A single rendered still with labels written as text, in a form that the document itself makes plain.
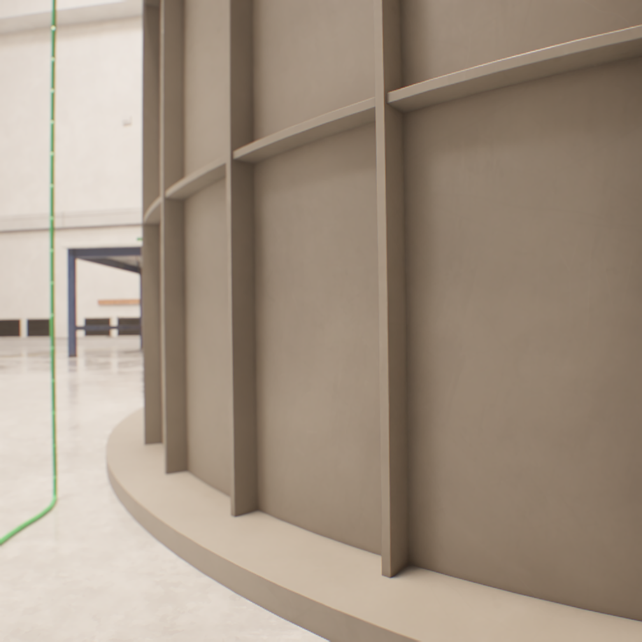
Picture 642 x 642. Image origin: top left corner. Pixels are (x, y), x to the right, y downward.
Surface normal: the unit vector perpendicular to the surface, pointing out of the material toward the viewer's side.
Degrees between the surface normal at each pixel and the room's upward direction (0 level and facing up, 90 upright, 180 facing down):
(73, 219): 90
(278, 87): 90
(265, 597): 90
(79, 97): 90
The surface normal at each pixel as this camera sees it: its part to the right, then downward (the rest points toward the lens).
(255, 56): -0.73, 0.00
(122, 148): -0.14, 0.00
